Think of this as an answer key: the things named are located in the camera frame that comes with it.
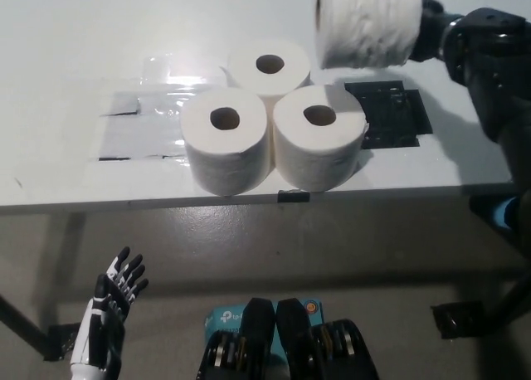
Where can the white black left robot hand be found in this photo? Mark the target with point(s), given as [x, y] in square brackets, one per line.
[93, 334]

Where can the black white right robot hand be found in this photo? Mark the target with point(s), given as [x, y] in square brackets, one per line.
[431, 31]

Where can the wrinkled white toilet paper roll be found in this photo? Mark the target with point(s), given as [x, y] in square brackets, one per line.
[365, 23]

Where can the smooth white toilet paper roll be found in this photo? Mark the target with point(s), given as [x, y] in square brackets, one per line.
[315, 160]
[245, 71]
[224, 164]

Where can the black diagonal table leg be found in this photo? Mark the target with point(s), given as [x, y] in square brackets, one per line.
[22, 328]
[512, 301]

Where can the black tape square patch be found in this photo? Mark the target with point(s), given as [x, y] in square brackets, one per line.
[394, 114]

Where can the teal tp-link box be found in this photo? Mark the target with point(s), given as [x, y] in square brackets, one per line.
[224, 320]

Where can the clear plastic sheet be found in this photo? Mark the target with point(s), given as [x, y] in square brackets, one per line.
[137, 135]

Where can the small black tape strip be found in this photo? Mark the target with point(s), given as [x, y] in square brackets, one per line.
[292, 196]

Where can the clear shiny tape sheet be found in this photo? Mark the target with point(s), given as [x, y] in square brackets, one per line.
[170, 75]

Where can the black floor tape patch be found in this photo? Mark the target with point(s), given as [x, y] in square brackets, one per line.
[456, 320]

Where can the black bracket with blue part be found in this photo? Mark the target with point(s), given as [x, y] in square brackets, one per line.
[485, 212]

